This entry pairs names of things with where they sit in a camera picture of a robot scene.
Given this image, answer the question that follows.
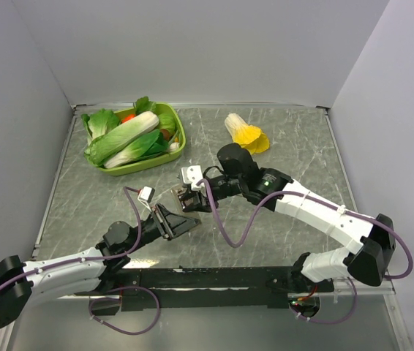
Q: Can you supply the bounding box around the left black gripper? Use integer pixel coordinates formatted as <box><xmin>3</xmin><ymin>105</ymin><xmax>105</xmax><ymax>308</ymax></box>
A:
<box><xmin>125</xmin><ymin>203</ymin><xmax>200</xmax><ymax>254</ymax></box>

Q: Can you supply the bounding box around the white remote control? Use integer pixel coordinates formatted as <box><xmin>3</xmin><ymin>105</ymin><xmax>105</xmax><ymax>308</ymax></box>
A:
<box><xmin>170</xmin><ymin>184</ymin><xmax>187</xmax><ymax>214</ymax></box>

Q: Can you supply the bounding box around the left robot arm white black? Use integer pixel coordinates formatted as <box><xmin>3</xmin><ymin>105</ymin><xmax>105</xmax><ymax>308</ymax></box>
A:
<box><xmin>0</xmin><ymin>204</ymin><xmax>200</xmax><ymax>329</ymax></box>

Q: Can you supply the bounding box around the bok choy toy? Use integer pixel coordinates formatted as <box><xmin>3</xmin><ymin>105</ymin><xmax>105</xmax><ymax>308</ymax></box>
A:
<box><xmin>103</xmin><ymin>129</ymin><xmax>160</xmax><ymax>169</ymax></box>

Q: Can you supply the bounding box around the green plastic tray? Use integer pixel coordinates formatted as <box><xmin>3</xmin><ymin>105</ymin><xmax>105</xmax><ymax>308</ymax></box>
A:
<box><xmin>87</xmin><ymin>97</ymin><xmax>186</xmax><ymax>176</ymax></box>

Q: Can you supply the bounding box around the round green cabbage toy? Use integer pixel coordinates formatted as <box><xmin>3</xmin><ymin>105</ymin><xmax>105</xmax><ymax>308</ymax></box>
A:
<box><xmin>157</xmin><ymin>113</ymin><xmax>176</xmax><ymax>135</ymax></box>

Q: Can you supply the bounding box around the yellow cabbage toy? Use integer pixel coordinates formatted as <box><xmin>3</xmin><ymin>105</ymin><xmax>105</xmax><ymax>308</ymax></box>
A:
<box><xmin>225</xmin><ymin>113</ymin><xmax>270</xmax><ymax>154</ymax></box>

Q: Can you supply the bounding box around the red tomato toy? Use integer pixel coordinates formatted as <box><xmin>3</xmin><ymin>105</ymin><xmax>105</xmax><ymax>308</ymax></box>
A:
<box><xmin>121</xmin><ymin>114</ymin><xmax>136</xmax><ymax>123</ymax></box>

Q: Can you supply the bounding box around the large napa cabbage toy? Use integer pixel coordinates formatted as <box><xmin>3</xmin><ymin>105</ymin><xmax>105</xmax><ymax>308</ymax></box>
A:
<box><xmin>84</xmin><ymin>111</ymin><xmax>159</xmax><ymax>167</ymax></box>

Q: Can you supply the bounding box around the green leaf lettuce toy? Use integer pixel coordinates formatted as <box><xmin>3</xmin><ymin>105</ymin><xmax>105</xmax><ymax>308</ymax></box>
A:
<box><xmin>81</xmin><ymin>109</ymin><xmax>121</xmax><ymax>145</ymax></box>

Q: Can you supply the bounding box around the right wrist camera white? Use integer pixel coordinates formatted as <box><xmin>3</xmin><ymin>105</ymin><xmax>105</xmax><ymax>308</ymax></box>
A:
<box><xmin>180</xmin><ymin>165</ymin><xmax>205</xmax><ymax>192</ymax></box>

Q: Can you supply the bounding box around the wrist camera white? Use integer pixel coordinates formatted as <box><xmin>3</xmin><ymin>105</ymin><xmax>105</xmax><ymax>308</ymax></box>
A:
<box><xmin>180</xmin><ymin>165</ymin><xmax>205</xmax><ymax>192</ymax></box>
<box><xmin>138</xmin><ymin>186</ymin><xmax>155</xmax><ymax>211</ymax></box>

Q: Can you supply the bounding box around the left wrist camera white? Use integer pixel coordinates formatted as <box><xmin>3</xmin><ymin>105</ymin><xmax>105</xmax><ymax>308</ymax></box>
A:
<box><xmin>138</xmin><ymin>186</ymin><xmax>155</xmax><ymax>211</ymax></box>

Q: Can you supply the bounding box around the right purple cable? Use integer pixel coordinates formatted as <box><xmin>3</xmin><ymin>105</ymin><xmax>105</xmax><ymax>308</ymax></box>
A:
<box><xmin>196</xmin><ymin>178</ymin><xmax>413</xmax><ymax>281</ymax></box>

